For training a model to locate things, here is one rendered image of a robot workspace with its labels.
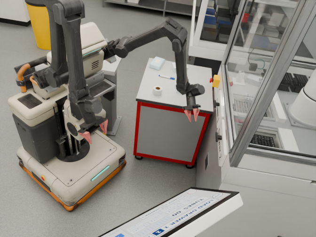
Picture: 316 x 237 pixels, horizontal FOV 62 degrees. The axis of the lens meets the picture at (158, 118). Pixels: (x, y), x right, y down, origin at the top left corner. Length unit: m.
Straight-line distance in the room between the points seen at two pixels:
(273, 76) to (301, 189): 0.74
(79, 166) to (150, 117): 0.67
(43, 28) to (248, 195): 3.33
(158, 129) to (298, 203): 1.10
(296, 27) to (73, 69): 0.84
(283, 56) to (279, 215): 1.07
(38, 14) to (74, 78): 2.81
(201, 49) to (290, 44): 1.54
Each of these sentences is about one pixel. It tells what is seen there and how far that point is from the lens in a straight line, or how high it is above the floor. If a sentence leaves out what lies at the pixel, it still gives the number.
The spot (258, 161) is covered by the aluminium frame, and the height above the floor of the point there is 1.01.
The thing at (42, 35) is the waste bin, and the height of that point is 0.22.
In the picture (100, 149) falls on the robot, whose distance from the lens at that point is 2.24.
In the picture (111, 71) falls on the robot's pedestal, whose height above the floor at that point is 0.76.
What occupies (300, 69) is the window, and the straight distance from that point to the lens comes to 1.11.
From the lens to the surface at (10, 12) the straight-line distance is 4.91.
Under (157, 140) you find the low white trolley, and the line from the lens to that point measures 2.25.
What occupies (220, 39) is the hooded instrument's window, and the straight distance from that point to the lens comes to 2.49.
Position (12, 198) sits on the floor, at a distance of 2.45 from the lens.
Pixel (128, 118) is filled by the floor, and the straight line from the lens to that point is 2.92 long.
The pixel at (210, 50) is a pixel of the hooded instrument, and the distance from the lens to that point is 2.50.
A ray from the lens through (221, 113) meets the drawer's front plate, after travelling 1.72.
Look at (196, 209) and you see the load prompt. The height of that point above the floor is 1.16.
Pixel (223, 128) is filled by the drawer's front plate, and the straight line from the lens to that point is 1.62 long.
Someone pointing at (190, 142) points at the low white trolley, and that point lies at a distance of 2.23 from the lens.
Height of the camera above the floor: 1.97
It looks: 42 degrees down
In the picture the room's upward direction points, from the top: 9 degrees clockwise
